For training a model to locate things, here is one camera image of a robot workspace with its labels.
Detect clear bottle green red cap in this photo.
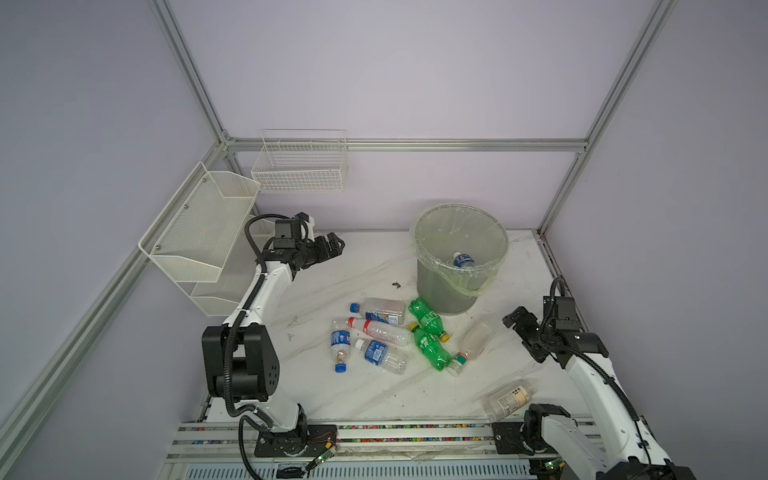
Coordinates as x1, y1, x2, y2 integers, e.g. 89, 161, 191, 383
446, 318, 495, 376

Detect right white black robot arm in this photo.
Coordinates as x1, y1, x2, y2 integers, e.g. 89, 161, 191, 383
502, 297, 695, 479

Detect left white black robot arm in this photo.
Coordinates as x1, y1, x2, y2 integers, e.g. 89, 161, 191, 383
202, 232, 345, 433

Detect grey mesh waste bin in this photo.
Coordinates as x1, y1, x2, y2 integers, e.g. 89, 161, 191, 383
411, 203, 511, 317

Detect translucent green bin liner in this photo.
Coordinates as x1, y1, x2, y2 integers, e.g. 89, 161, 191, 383
410, 203, 511, 297

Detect clear bottle blue cap lower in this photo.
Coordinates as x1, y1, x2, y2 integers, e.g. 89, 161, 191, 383
330, 319, 351, 374

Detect clear bottle blue cap sideways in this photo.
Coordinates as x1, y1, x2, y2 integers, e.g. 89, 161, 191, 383
349, 298, 406, 327

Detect green bottle upper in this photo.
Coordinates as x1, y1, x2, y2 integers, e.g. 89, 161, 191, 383
408, 298, 450, 343

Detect clear bottle white label front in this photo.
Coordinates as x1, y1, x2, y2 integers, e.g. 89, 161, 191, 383
483, 380, 536, 423

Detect green bottle lower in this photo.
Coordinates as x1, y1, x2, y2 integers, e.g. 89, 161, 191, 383
409, 323, 452, 371

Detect lower white mesh shelf basket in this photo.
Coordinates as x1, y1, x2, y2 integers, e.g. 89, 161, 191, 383
190, 229, 258, 317

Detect white mesh shelf basket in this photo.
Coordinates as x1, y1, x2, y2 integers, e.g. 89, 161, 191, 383
138, 163, 260, 283
190, 229, 258, 317

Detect clear bottle red white label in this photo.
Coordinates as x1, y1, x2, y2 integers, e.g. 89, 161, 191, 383
348, 317, 411, 347

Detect clear bottle blue label angled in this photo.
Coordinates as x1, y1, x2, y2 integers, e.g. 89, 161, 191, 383
354, 338, 408, 375

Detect upper white mesh shelf basket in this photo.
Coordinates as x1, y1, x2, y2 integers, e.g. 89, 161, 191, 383
138, 163, 260, 283

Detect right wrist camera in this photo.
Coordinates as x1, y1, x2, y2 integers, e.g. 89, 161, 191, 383
545, 296, 582, 332

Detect white wire wall basket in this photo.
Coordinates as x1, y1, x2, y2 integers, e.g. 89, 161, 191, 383
251, 129, 348, 194

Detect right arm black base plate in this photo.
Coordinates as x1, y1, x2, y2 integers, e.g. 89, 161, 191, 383
491, 421, 556, 456

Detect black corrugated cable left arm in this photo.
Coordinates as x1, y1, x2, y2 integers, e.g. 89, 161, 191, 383
221, 213, 289, 480

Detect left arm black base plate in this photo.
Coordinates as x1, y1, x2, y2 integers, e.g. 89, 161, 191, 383
253, 424, 338, 458

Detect aluminium front rail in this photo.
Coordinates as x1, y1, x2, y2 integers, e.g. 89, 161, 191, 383
159, 419, 561, 479

